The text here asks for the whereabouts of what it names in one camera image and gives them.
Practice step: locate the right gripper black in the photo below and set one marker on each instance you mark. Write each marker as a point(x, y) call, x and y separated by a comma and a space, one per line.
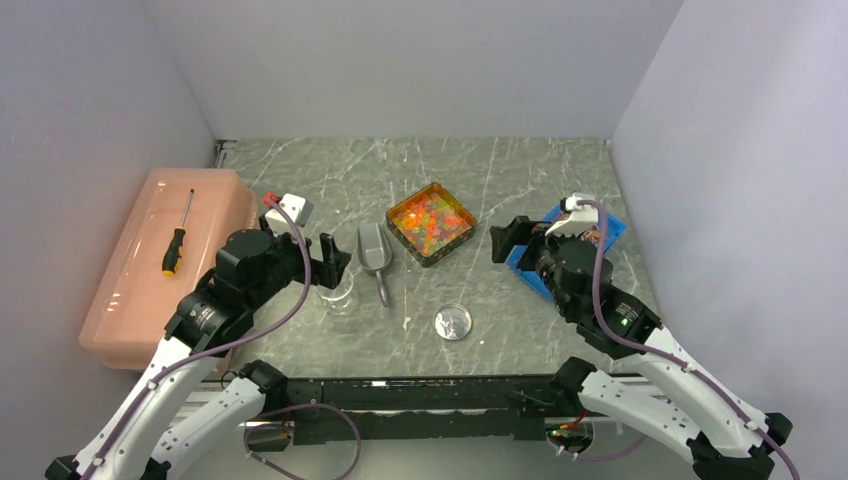
point(520, 230)

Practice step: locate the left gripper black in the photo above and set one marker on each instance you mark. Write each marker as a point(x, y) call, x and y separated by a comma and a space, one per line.
point(336, 260)

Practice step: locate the metal scoop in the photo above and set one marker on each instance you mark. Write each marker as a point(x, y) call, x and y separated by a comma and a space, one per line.
point(375, 256)

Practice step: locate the clear plastic cup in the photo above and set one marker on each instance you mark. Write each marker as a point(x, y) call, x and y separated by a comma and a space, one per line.
point(342, 300)

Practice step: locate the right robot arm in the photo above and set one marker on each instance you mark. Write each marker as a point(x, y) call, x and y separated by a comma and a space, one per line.
point(717, 433)

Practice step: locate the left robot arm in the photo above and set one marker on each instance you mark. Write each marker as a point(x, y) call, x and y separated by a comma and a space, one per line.
point(139, 441)

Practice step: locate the candy tin with gummies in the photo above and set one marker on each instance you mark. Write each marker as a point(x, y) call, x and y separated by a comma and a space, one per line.
point(430, 224)

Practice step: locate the clear round lid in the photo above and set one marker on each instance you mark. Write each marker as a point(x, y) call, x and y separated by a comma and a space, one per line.
point(452, 322)

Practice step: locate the blue bin of lollipops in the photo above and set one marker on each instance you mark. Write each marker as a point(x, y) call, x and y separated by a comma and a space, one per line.
point(615, 229)

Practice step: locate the yellow black screwdriver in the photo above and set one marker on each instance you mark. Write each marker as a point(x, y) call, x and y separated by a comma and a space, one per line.
point(173, 255)

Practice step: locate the pink plastic storage box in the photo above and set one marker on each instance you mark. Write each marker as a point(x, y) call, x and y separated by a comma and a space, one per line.
point(135, 300)

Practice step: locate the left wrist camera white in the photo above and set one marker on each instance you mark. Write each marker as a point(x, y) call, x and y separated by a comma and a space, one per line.
point(297, 208)

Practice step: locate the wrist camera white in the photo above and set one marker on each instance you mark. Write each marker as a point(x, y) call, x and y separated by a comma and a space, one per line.
point(297, 208)
point(576, 219)

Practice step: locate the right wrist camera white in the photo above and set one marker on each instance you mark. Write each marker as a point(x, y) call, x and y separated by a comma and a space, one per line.
point(576, 219)

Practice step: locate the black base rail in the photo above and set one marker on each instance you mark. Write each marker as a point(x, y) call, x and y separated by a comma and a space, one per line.
point(518, 407)

